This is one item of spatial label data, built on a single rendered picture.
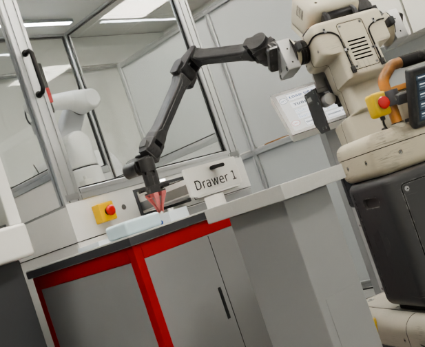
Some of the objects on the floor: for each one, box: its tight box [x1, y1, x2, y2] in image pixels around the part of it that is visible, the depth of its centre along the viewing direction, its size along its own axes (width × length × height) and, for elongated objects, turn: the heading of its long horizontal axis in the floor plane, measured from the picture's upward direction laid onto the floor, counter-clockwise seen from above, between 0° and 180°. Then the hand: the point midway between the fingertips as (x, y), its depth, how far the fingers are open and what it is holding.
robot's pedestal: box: [204, 164, 383, 347], centre depth 188 cm, size 30×30×76 cm
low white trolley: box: [25, 211, 273, 347], centre depth 237 cm, size 58×62×76 cm
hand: (160, 210), depth 257 cm, fingers closed, pressing on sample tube
